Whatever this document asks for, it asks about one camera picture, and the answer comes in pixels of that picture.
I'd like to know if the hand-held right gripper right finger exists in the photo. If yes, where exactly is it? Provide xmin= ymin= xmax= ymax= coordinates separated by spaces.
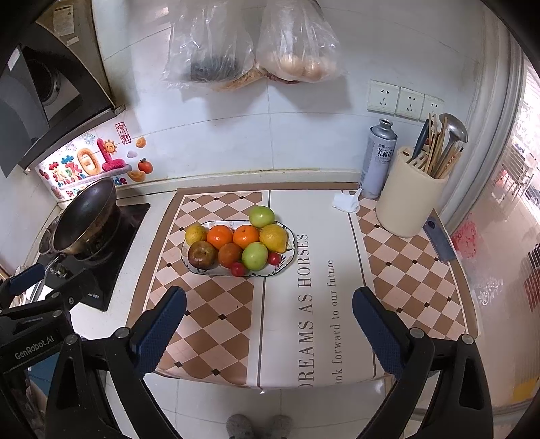
xmin=352 ymin=286 xmax=505 ymax=439

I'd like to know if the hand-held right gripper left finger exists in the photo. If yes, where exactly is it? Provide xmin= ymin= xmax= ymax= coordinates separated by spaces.
xmin=40 ymin=286 xmax=187 ymax=439

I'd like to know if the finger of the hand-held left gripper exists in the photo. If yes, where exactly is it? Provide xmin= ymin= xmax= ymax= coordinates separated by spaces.
xmin=0 ymin=262 xmax=47 ymax=311
xmin=25 ymin=268 xmax=101 ymax=327

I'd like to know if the dark red apple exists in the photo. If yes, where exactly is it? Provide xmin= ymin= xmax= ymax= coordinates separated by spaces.
xmin=188 ymin=240 xmax=219 ymax=270

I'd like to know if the small yellow lemon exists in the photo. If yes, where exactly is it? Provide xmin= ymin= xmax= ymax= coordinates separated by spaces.
xmin=185 ymin=225 xmax=208 ymax=246

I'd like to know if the dark reddish orange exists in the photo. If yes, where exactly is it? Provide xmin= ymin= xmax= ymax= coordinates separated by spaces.
xmin=218 ymin=243 xmax=244 ymax=268

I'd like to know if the floral white plate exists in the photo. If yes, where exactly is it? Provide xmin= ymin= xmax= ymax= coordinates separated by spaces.
xmin=181 ymin=219 xmax=296 ymax=278

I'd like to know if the green apple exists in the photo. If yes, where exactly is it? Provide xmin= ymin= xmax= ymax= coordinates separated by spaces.
xmin=241 ymin=242 xmax=269 ymax=271
xmin=248 ymin=205 xmax=276 ymax=229

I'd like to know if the black wok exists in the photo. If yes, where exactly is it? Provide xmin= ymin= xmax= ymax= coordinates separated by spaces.
xmin=31 ymin=177 xmax=121 ymax=305

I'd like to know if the black glass cooktop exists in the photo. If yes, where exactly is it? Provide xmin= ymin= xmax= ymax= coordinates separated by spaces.
xmin=25 ymin=203 xmax=151 ymax=313

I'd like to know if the brown checkered table mat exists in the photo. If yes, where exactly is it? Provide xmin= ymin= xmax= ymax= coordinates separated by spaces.
xmin=127 ymin=182 xmax=469 ymax=389

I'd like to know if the grey blue cleaver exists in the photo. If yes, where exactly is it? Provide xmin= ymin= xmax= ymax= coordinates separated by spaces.
xmin=423 ymin=217 xmax=456 ymax=264

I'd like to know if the bright orange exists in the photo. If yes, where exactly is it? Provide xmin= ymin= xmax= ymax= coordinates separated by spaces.
xmin=233 ymin=225 xmax=261 ymax=250
xmin=207 ymin=225 xmax=234 ymax=250

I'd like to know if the grey slipper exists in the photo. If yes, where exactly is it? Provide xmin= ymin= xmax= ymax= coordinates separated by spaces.
xmin=266 ymin=414 xmax=294 ymax=439
xmin=226 ymin=414 xmax=256 ymax=439

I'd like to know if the cream utensil holder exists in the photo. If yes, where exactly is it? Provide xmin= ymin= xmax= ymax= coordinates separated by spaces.
xmin=375 ymin=146 xmax=450 ymax=239

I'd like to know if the white crumpled tissue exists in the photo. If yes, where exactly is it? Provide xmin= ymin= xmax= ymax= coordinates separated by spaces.
xmin=331 ymin=188 xmax=363 ymax=214

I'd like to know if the large yellow lemon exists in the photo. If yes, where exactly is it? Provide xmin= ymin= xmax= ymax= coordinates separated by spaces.
xmin=259 ymin=224 xmax=289 ymax=253

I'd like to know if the grey spray can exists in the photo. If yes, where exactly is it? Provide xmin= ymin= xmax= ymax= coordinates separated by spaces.
xmin=359 ymin=118 xmax=399 ymax=200

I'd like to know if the glass sliding door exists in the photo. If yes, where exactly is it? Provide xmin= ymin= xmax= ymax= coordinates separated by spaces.
xmin=439 ymin=8 xmax=540 ymax=427

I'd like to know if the black range hood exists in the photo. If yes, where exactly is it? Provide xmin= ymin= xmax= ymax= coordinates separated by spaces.
xmin=0 ymin=21 xmax=126 ymax=178

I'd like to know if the bundle of wooden chopsticks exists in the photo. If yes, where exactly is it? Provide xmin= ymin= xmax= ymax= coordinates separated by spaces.
xmin=424 ymin=113 xmax=462 ymax=180

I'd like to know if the metal ladle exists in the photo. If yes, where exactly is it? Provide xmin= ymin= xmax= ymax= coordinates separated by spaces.
xmin=439 ymin=113 xmax=469 ymax=170

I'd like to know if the plastic bag with dark contents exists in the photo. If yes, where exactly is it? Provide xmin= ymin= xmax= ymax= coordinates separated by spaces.
xmin=161 ymin=0 xmax=258 ymax=89

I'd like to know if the plastic bag with round buns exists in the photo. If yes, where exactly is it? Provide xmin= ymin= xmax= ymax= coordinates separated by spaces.
xmin=255 ymin=0 xmax=342 ymax=84

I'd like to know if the colourful wall sticker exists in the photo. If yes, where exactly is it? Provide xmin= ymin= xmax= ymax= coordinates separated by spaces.
xmin=36 ymin=122 xmax=153 ymax=201

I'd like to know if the black handled knife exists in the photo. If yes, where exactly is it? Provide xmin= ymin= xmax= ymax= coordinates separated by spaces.
xmin=407 ymin=119 xmax=430 ymax=164

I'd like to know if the white wall socket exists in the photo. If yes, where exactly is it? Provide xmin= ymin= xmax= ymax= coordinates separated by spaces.
xmin=396 ymin=87 xmax=426 ymax=119
xmin=422 ymin=95 xmax=445 ymax=123
xmin=367 ymin=80 xmax=400 ymax=114

